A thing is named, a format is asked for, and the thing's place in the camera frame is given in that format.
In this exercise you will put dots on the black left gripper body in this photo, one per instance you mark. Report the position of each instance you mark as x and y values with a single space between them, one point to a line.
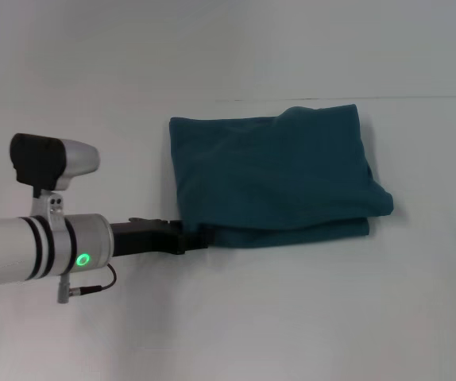
148 238

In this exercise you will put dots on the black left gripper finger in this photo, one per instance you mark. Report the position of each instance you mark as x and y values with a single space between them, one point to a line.
196 240

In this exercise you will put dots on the blue short-sleeved shirt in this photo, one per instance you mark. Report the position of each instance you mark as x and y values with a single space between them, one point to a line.
275 174

